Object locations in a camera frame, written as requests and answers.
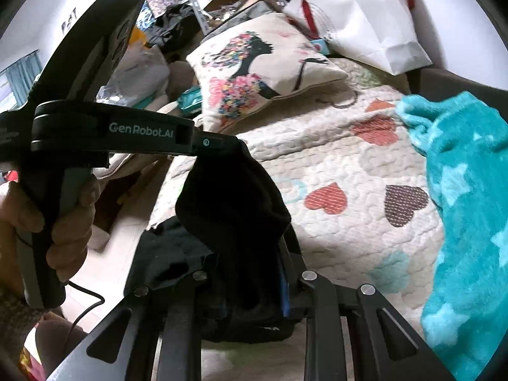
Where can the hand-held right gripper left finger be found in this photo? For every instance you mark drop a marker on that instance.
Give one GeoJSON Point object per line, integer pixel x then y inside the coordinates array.
{"type": "Point", "coordinates": [174, 325]}

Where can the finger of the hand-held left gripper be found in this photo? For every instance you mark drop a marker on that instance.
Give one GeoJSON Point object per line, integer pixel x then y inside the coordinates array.
{"type": "Point", "coordinates": [218, 143]}

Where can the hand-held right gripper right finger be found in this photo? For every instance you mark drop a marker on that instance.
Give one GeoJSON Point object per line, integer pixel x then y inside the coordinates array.
{"type": "Point", "coordinates": [284, 285]}

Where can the black pants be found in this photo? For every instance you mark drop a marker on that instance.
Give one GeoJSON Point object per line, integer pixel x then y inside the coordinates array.
{"type": "Point", "coordinates": [234, 226]}

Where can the person's left hand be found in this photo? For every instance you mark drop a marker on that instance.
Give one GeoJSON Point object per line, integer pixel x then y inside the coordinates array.
{"type": "Point", "coordinates": [73, 230]}

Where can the teal packet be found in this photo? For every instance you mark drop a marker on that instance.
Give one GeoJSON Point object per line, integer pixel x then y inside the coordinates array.
{"type": "Point", "coordinates": [189, 101]}

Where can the clear plastic bag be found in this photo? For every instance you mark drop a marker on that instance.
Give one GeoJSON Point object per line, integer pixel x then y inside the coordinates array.
{"type": "Point", "coordinates": [137, 71]}

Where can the floral print pillow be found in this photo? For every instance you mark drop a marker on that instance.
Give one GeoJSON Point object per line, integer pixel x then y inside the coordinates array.
{"type": "Point", "coordinates": [258, 67]}

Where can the yellow bag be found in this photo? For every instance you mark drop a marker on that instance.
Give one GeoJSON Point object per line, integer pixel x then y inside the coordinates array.
{"type": "Point", "coordinates": [139, 35]}

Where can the black cloth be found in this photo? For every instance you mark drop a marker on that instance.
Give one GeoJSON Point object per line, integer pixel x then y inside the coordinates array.
{"type": "Point", "coordinates": [176, 24]}

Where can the quilted heart pattern bedspread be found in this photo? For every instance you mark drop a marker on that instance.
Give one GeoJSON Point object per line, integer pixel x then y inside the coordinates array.
{"type": "Point", "coordinates": [349, 158]}

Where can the white paper bag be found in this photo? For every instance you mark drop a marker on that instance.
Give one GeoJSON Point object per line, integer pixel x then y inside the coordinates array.
{"type": "Point", "coordinates": [365, 24]}

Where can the teal fleece blanket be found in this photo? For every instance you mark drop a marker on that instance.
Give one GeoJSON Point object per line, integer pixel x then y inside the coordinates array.
{"type": "Point", "coordinates": [464, 214]}

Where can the dark sofa back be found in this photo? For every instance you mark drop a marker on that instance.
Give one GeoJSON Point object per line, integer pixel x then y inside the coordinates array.
{"type": "Point", "coordinates": [456, 83]}

